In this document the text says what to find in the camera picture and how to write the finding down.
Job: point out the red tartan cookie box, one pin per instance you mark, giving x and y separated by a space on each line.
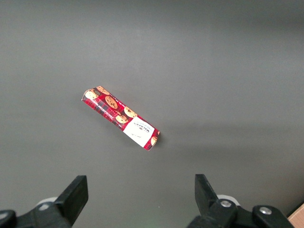
118 114

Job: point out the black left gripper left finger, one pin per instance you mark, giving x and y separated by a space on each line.
59 213

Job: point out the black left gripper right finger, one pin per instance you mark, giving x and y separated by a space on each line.
221 213

